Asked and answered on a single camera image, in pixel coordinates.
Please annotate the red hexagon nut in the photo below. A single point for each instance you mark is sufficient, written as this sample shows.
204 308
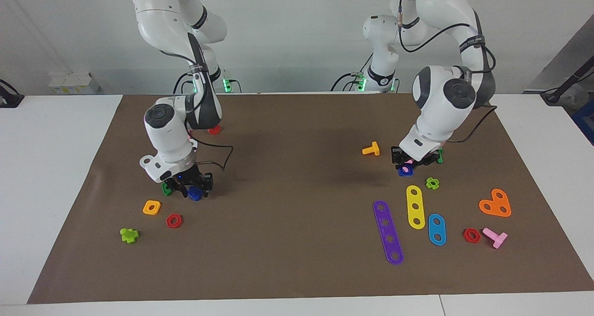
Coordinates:
477 237
179 223

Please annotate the blue square nut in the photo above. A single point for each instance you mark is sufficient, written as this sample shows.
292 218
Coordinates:
402 173

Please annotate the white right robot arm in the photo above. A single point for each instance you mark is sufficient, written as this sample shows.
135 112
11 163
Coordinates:
167 130

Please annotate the blue two-hole strip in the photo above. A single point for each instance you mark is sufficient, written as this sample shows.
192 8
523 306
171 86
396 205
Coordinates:
436 229

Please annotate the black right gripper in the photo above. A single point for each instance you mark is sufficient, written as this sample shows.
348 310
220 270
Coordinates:
192 177

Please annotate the lime green flower nut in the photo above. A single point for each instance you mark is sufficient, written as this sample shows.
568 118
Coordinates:
436 184

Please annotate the yellow square nut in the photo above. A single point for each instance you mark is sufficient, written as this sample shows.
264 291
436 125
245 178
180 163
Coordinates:
146 209

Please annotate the red plastic screw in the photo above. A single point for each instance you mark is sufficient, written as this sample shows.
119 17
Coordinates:
214 131

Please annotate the green triangle nut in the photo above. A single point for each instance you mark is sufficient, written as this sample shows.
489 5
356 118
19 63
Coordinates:
166 190

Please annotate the orange heart-shaped plate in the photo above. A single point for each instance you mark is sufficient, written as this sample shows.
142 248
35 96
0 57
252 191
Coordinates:
496 203

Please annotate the brown table mat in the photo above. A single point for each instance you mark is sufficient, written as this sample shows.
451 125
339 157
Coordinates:
287 223

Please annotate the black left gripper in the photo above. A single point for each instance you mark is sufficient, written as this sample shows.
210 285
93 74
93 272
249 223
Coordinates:
417 160

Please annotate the orange plastic screw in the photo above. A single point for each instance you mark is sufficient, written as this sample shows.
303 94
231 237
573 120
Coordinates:
374 150

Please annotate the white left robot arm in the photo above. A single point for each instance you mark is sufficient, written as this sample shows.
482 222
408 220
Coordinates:
441 112

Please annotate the blue plastic screw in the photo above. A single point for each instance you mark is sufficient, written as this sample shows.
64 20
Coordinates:
195 195

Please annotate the black clamp mount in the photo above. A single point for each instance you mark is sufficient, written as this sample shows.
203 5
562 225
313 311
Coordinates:
9 100

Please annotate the pink plastic screw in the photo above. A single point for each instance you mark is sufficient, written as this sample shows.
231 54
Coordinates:
497 238

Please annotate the yellow three-hole strip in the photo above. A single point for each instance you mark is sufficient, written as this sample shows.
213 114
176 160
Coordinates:
415 200

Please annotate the purple four-hole strip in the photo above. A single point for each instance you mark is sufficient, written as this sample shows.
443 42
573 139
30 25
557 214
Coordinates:
388 230

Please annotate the blue crate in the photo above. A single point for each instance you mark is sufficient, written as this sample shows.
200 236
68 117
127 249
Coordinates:
585 119

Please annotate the black stand leg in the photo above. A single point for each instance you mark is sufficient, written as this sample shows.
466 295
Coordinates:
564 87

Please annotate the dark green plastic screw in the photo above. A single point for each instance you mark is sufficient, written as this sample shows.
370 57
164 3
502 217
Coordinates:
440 157

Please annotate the lime green plastic screw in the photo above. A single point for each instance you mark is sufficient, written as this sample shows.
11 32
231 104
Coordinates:
128 235

